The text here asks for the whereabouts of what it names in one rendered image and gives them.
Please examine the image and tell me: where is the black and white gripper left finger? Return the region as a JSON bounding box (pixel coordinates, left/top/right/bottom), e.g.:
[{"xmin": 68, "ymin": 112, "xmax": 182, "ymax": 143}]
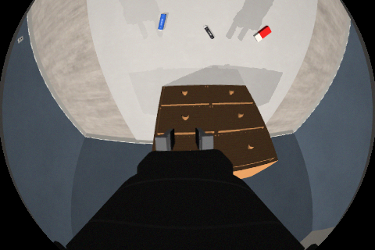
[{"xmin": 155, "ymin": 129, "xmax": 175, "ymax": 151}]

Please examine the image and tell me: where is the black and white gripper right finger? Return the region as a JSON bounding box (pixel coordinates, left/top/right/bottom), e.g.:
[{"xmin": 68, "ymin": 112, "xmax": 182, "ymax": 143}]
[{"xmin": 195, "ymin": 128, "xmax": 213, "ymax": 150}]

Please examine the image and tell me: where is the red and white eraser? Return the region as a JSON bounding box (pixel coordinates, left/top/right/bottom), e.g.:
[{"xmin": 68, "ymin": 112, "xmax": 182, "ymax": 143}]
[{"xmin": 253, "ymin": 26, "xmax": 271, "ymax": 42}]

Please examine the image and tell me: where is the blue battery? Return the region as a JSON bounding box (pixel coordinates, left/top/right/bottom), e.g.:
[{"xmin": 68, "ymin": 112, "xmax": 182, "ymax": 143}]
[{"xmin": 158, "ymin": 14, "xmax": 166, "ymax": 30}]

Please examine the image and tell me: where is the small brown wooden chest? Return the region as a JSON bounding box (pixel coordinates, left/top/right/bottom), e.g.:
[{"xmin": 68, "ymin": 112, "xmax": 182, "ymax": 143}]
[{"xmin": 152, "ymin": 85, "xmax": 278, "ymax": 179}]

